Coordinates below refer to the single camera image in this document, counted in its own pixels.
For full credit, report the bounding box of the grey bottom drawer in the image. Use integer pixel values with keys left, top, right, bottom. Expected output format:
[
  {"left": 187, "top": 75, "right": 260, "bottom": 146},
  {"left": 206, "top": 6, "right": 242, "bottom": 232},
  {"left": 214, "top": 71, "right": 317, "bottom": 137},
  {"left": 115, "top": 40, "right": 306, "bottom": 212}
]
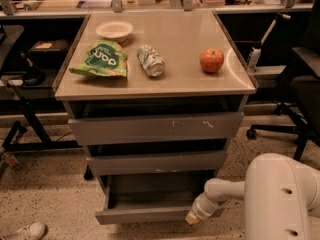
[{"left": 95, "top": 170, "right": 215, "bottom": 224}]

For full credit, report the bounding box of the red apple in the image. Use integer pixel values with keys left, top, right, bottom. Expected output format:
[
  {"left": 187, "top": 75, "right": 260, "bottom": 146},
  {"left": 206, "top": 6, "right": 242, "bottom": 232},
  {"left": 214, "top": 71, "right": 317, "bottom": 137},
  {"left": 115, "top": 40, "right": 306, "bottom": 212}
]
[{"left": 199, "top": 48, "right": 224, "bottom": 73}]

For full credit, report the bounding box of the grey drawer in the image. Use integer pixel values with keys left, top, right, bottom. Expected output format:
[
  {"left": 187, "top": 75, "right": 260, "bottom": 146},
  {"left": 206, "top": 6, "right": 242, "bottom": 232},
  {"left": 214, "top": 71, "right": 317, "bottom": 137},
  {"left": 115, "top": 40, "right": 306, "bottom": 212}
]
[
  {"left": 69, "top": 100, "right": 243, "bottom": 145},
  {"left": 95, "top": 170, "right": 215, "bottom": 224},
  {"left": 87, "top": 139, "right": 227, "bottom": 176}
]

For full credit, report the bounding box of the black office chair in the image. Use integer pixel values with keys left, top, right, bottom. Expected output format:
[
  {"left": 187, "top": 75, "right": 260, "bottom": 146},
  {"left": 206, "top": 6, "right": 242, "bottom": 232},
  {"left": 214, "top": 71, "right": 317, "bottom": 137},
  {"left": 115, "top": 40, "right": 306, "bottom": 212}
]
[{"left": 246, "top": 0, "right": 320, "bottom": 161}]

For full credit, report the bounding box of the white paper bowl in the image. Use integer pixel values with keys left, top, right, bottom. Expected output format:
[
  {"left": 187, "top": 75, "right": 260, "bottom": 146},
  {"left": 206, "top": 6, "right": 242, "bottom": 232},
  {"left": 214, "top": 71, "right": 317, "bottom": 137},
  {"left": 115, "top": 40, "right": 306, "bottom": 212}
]
[{"left": 96, "top": 21, "right": 133, "bottom": 43}]

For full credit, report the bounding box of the green chip bag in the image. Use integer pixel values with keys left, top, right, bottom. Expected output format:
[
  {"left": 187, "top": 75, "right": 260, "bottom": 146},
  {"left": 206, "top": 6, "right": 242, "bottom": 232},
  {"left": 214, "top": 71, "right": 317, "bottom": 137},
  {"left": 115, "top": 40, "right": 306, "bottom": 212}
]
[{"left": 69, "top": 40, "right": 128, "bottom": 77}]

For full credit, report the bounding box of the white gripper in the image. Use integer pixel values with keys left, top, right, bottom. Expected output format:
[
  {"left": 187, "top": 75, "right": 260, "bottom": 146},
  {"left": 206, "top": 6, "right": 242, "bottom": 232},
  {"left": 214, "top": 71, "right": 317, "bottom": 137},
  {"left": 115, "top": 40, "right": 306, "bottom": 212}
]
[{"left": 185, "top": 193, "right": 231, "bottom": 225}]

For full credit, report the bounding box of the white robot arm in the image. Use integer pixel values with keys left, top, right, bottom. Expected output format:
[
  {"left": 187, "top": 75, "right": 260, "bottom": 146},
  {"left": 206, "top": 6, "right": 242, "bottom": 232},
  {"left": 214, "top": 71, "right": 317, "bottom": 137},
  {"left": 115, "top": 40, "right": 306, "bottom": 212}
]
[{"left": 185, "top": 153, "right": 320, "bottom": 240}]

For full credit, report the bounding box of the grey middle drawer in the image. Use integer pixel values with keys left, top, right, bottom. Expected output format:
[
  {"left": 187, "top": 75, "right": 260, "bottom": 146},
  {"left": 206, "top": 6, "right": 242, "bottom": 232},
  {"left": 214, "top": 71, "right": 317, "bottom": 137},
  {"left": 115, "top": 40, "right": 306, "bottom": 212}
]
[{"left": 87, "top": 139, "right": 227, "bottom": 176}]

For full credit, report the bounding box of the grey drawer cabinet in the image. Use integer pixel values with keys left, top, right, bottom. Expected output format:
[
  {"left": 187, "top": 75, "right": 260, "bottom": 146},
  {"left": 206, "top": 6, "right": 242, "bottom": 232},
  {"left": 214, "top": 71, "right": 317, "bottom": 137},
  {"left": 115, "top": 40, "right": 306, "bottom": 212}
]
[{"left": 51, "top": 9, "right": 258, "bottom": 185}]

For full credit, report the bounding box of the black stand frame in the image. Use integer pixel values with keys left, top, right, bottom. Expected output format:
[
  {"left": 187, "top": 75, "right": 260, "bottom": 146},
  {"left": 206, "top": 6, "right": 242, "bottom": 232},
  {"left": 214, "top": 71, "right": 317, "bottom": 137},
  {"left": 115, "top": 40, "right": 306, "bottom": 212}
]
[{"left": 0, "top": 25, "right": 79, "bottom": 168}]

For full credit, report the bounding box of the black box with label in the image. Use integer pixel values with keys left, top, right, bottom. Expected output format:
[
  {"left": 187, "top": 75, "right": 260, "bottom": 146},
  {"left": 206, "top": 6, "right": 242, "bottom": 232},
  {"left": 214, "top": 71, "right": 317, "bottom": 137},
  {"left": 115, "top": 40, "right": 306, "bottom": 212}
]
[{"left": 28, "top": 39, "right": 70, "bottom": 63}]

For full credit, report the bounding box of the white sneaker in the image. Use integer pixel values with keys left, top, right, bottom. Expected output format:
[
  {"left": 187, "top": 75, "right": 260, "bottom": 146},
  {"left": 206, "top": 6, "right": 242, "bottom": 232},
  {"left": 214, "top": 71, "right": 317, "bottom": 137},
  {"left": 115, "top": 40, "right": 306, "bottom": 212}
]
[{"left": 0, "top": 222, "right": 47, "bottom": 240}]

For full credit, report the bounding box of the crushed soda can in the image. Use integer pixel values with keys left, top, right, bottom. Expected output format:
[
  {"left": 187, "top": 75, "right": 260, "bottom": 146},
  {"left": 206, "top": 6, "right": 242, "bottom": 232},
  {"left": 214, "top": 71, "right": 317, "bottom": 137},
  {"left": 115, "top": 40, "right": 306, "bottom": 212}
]
[{"left": 137, "top": 45, "right": 165, "bottom": 77}]

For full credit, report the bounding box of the white handled tool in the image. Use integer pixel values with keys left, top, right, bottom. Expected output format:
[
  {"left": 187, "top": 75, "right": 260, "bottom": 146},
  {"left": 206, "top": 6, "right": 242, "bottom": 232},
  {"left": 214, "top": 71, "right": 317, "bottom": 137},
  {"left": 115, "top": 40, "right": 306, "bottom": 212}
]
[{"left": 247, "top": 12, "right": 291, "bottom": 70}]

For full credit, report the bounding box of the grey top drawer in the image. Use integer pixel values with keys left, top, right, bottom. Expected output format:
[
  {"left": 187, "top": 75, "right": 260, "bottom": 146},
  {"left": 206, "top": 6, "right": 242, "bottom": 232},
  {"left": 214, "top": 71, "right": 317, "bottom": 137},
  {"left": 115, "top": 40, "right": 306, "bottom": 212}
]
[{"left": 69, "top": 100, "right": 243, "bottom": 145}]

